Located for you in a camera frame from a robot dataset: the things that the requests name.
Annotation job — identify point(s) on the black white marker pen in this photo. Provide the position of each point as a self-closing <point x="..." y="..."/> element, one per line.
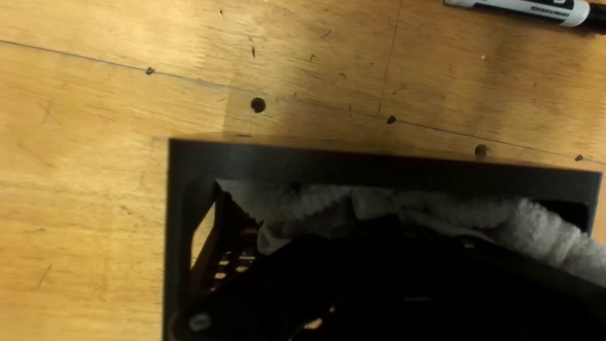
<point x="536" y="9"/>

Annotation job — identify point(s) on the white terry towel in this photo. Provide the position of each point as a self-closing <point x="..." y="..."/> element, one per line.
<point x="442" y="210"/>

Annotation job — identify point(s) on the black perforated box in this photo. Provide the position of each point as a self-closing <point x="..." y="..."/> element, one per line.
<point x="379" y="172"/>

